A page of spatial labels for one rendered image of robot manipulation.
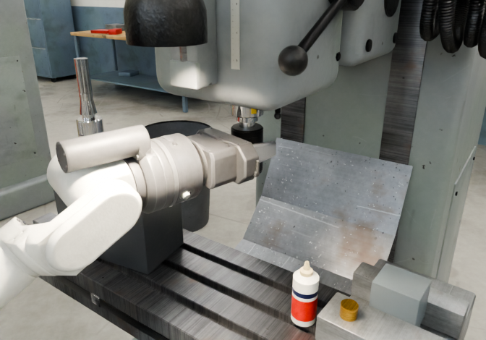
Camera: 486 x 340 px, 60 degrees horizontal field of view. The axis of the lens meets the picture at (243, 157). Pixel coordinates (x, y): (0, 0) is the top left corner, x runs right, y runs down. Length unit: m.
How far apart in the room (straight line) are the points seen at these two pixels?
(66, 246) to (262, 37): 0.29
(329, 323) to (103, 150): 0.34
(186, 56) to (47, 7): 7.35
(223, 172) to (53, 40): 7.36
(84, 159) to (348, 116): 0.62
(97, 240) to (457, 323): 0.46
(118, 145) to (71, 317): 1.86
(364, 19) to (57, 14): 7.41
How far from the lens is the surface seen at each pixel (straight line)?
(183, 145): 0.52
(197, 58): 0.48
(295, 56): 0.42
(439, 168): 0.92
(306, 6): 0.51
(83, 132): 0.85
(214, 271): 0.83
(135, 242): 0.81
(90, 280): 0.86
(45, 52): 7.83
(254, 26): 0.47
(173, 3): 0.36
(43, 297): 2.47
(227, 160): 0.55
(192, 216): 2.72
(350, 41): 0.63
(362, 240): 0.93
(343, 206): 0.95
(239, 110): 0.58
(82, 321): 2.26
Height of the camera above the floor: 1.44
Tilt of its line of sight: 21 degrees down
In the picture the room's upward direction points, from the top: straight up
